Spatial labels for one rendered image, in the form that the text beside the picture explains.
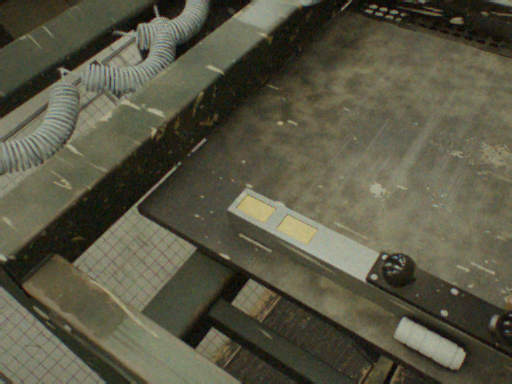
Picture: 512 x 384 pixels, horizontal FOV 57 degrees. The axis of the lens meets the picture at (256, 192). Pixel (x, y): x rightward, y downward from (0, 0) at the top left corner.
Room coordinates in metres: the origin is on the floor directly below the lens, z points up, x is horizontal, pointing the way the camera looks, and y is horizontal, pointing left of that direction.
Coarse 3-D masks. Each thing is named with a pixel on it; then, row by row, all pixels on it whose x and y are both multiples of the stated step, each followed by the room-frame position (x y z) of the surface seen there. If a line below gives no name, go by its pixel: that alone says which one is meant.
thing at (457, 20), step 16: (368, 0) 1.14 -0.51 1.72; (384, 0) 1.11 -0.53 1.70; (400, 0) 1.08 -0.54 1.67; (416, 0) 1.06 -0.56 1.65; (432, 0) 1.03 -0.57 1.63; (448, 0) 1.01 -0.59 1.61; (464, 0) 0.99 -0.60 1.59; (480, 0) 0.96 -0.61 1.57; (496, 0) 0.95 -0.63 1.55; (432, 16) 1.05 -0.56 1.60; (448, 16) 1.03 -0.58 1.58; (464, 16) 1.00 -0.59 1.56; (480, 16) 0.98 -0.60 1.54; (496, 16) 0.96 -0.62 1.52; (496, 32) 0.98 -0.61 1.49
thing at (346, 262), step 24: (240, 216) 0.67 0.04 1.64; (264, 240) 0.67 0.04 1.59; (288, 240) 0.63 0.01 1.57; (312, 240) 0.62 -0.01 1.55; (336, 240) 0.62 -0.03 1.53; (312, 264) 0.62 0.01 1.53; (336, 264) 0.59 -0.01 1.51; (360, 264) 0.59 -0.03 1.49; (360, 288) 0.58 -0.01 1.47; (408, 312) 0.55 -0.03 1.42; (456, 336) 0.51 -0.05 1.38; (480, 360) 0.51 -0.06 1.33; (504, 360) 0.48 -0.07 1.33
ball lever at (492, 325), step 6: (504, 312) 0.41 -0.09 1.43; (510, 312) 0.40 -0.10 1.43; (492, 318) 0.49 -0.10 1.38; (498, 318) 0.41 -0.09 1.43; (504, 318) 0.40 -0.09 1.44; (510, 318) 0.40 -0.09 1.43; (492, 324) 0.49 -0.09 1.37; (498, 324) 0.41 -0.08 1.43; (504, 324) 0.40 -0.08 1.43; (510, 324) 0.39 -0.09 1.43; (492, 330) 0.49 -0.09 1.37; (498, 330) 0.40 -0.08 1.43; (504, 330) 0.40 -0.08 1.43; (510, 330) 0.39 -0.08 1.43; (498, 336) 0.41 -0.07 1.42; (504, 336) 0.40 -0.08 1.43; (510, 336) 0.39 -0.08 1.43; (504, 342) 0.40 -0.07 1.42; (510, 342) 0.39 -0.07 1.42
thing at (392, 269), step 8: (392, 256) 0.46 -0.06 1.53; (400, 256) 0.46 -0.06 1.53; (408, 256) 0.46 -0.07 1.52; (384, 264) 0.46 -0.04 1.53; (392, 264) 0.46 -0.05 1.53; (400, 264) 0.45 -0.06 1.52; (408, 264) 0.45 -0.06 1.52; (384, 272) 0.46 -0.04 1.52; (392, 272) 0.45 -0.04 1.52; (400, 272) 0.45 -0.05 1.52; (408, 272) 0.45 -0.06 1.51; (416, 272) 0.45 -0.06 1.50; (384, 280) 0.46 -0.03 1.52; (392, 280) 0.45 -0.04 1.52; (400, 280) 0.45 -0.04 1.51; (408, 280) 0.45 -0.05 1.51; (400, 288) 0.46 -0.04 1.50
